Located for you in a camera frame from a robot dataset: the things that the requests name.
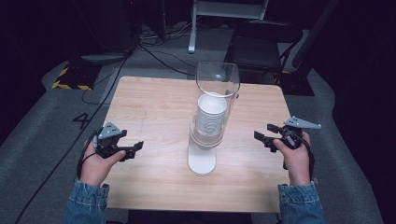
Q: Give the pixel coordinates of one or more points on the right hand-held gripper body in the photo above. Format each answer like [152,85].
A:
[294,132]

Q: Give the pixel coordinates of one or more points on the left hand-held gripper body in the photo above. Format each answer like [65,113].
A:
[107,140]

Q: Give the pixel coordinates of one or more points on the clear plastic cup dispenser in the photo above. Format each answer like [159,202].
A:
[214,115]

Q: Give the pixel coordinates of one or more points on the stack of white paper cups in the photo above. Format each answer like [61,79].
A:
[212,115]

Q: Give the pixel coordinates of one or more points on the person's left hand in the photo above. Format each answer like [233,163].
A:
[99,165]

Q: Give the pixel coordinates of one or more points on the person's right hand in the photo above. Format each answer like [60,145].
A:
[294,161]

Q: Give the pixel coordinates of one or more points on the wooden table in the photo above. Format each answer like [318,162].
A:
[155,130]

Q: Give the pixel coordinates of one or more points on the black chair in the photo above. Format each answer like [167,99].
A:
[264,49]

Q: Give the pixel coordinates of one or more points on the dark slanted pole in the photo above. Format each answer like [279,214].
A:
[314,34]

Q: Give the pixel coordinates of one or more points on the white metal stand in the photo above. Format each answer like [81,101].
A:
[218,18]

